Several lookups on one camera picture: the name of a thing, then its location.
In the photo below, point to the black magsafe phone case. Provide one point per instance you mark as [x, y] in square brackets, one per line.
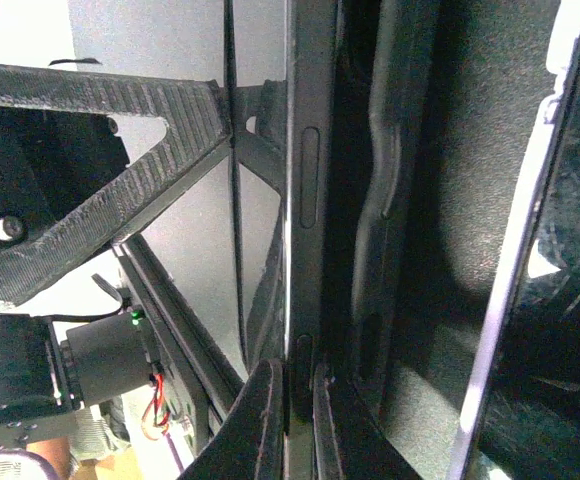
[311, 52]

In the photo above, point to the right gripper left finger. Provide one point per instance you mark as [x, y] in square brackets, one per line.
[249, 444]

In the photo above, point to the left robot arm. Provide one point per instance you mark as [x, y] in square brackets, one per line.
[153, 337]

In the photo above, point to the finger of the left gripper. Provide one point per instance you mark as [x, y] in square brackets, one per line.
[258, 214]

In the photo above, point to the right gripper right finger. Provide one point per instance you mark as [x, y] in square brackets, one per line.
[348, 442]

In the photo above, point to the black phone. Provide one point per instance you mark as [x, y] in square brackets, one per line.
[520, 417]

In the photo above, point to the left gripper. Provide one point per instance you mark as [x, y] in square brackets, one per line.
[87, 158]

